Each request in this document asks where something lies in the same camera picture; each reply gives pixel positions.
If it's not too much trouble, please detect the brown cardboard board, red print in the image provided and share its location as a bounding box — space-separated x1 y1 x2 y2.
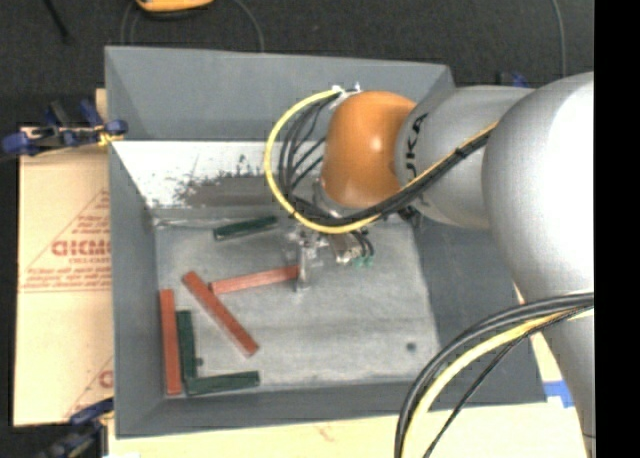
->
12 139 116 427

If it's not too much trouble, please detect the dark green flat block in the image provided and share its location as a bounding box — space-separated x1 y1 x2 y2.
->
183 370 262 397
212 215 280 242
174 309 200 383

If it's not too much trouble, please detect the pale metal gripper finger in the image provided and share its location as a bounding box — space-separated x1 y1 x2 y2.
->
296 249 312 293

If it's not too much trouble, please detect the red-brown flat block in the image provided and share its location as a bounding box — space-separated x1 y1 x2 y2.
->
208 265 302 296
180 270 261 359
158 288 185 397

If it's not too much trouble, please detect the grey metal bin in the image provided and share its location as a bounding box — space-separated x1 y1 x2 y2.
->
103 45 547 440

